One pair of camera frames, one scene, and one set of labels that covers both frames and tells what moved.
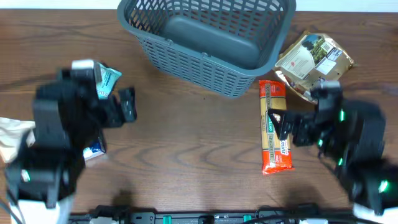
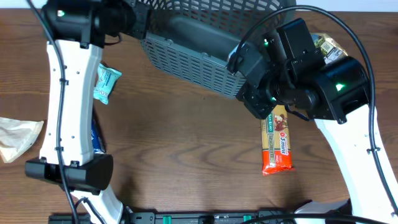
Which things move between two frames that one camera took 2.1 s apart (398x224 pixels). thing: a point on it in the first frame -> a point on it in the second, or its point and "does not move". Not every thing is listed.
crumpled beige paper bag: (11, 130) does not move
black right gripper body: (306, 133) -> (262, 102)
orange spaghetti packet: (276, 154) does not move
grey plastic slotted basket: (220, 46) does not move
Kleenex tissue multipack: (96, 147) does not move
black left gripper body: (113, 117) -> (139, 27)
